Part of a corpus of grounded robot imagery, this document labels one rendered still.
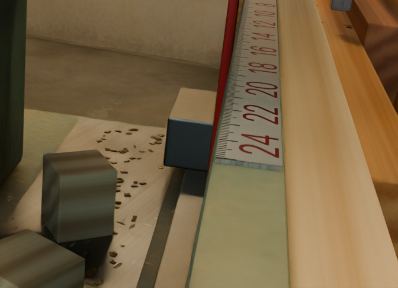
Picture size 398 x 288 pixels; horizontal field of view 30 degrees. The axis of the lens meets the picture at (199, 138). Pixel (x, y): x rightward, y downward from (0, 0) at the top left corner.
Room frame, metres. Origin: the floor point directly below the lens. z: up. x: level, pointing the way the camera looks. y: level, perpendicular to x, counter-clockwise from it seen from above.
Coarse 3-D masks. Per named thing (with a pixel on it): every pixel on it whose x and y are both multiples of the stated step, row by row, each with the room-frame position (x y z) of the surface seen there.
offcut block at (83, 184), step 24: (48, 168) 0.38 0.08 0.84; (72, 168) 0.37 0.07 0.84; (96, 168) 0.38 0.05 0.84; (48, 192) 0.38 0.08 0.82; (72, 192) 0.37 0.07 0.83; (96, 192) 0.37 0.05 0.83; (48, 216) 0.38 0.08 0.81; (72, 216) 0.37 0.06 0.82; (96, 216) 0.37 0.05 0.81; (72, 240) 0.37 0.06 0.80
